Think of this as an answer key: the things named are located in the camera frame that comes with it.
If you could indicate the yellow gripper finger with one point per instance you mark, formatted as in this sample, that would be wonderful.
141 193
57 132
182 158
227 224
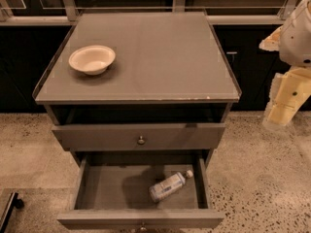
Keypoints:
288 92
271 43

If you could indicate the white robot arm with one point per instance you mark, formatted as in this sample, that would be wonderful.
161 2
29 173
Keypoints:
295 37

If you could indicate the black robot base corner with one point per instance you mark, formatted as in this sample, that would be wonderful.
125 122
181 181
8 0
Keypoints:
14 202

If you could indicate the grey drawer cabinet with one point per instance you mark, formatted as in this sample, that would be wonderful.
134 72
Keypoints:
169 68

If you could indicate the grey top drawer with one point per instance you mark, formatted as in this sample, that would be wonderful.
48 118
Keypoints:
158 136

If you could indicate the grey open middle drawer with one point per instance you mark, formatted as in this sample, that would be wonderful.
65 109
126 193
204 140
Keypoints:
113 193

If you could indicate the round metal top knob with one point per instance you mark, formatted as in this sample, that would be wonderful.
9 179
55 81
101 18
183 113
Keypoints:
141 140

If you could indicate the round metal knob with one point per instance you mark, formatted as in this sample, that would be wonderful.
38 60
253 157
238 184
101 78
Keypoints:
142 229
141 140

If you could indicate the white paper bowl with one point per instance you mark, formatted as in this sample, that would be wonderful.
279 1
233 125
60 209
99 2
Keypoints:
92 60

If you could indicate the round metal middle knob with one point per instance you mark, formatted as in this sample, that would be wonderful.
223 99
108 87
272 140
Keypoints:
142 229

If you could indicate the dark background cabinets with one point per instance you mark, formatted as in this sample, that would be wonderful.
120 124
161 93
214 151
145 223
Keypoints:
26 51

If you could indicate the metal railing with glass panels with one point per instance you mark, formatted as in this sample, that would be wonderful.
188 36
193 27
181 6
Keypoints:
54 12

